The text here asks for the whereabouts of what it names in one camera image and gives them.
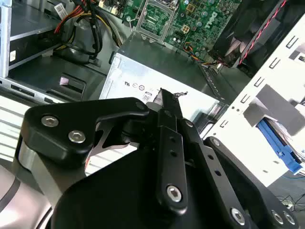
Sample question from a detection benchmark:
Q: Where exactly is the hard disk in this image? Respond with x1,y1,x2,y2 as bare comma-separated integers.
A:
257,115,305,176

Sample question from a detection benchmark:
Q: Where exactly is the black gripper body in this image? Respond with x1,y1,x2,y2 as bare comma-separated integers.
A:
51,142,231,229

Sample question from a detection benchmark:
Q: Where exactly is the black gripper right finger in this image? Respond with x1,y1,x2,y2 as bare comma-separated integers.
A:
171,92,300,229

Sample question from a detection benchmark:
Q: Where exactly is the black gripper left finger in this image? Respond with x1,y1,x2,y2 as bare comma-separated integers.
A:
18,87,189,217

